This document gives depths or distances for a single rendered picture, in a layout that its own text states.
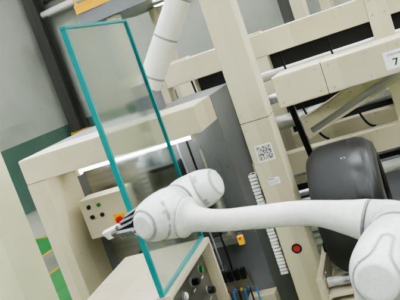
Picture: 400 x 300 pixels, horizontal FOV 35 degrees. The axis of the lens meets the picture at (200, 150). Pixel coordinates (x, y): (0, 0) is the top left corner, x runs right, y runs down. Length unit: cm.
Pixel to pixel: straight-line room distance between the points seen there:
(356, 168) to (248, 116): 50
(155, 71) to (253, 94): 60
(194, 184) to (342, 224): 39
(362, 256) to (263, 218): 32
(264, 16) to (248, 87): 970
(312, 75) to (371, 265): 172
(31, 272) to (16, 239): 32
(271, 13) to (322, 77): 944
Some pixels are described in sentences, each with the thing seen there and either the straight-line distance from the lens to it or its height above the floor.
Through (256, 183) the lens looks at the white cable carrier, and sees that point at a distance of 274.
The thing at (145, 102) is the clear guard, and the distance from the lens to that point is 246.
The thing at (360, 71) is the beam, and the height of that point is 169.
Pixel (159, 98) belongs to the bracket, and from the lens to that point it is 308.
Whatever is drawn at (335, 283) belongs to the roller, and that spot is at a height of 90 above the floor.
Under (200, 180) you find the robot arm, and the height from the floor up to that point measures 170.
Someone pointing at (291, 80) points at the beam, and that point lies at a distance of 288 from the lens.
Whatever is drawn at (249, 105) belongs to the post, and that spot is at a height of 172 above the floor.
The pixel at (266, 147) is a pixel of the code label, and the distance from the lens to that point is 268.
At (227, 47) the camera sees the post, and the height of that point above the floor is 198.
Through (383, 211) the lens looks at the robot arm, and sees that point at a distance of 144.
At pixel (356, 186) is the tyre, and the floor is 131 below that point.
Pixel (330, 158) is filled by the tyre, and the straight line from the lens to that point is 263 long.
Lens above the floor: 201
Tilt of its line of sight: 9 degrees down
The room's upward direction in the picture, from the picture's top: 19 degrees counter-clockwise
